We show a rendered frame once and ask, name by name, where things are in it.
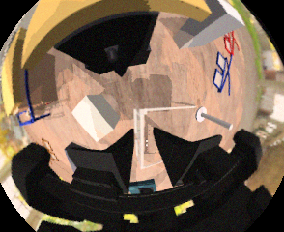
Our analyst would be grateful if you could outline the orange-framed glasses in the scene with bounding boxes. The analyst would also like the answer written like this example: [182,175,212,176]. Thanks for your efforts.
[42,138,58,161]

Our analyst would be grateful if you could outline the red glasses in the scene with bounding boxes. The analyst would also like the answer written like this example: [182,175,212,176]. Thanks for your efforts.
[223,31,236,55]

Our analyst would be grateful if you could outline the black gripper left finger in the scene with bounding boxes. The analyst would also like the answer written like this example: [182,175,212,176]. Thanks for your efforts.
[68,129,134,194]

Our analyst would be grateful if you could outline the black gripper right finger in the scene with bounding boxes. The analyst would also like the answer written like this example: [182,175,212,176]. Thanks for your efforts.
[153,128,223,187]

